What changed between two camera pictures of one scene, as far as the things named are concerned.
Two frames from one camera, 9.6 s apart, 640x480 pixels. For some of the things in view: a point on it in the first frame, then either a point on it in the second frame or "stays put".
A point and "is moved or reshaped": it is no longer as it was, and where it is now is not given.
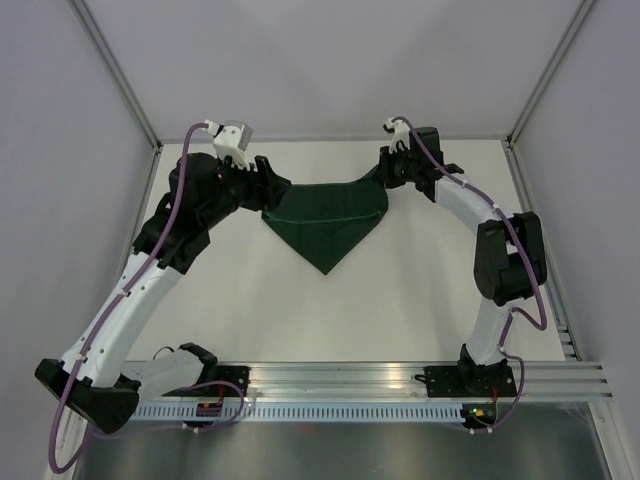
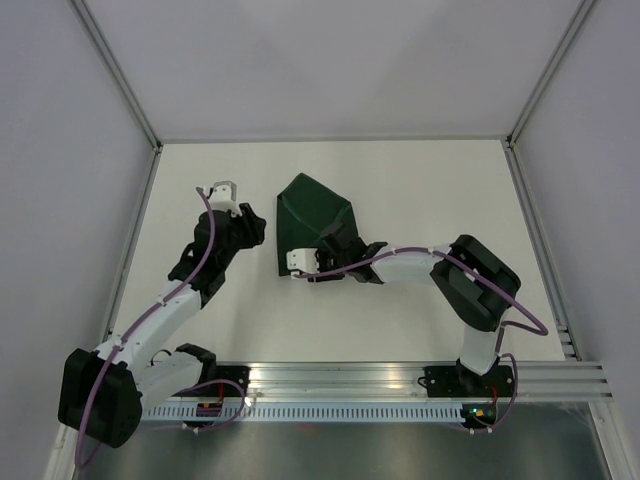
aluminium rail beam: [547, 380] stays put
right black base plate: [468, 381] stays put
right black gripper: [385, 162] -> [322, 250]
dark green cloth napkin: [327, 221] is moved or reshaped
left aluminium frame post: [88, 19] stays put
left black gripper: [266, 186] -> [253, 226]
